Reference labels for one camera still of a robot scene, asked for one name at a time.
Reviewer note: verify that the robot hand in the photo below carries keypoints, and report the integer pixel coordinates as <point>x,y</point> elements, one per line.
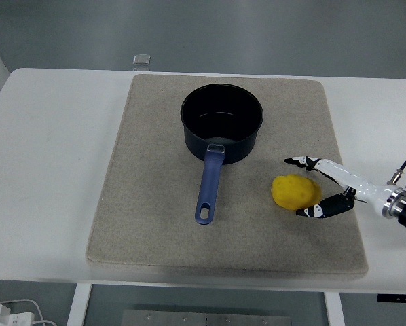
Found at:
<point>369,190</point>

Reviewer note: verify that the black table control panel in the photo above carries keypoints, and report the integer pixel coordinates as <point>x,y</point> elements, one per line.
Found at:
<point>398,298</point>

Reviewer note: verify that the white table leg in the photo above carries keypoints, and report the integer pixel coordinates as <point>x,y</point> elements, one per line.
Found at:
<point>78,305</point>
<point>334,310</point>

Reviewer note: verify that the white power strip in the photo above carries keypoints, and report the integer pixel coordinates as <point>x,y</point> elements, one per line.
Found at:
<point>9,317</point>

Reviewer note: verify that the beige fabric mat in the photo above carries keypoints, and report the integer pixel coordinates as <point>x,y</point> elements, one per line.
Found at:
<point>155,203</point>

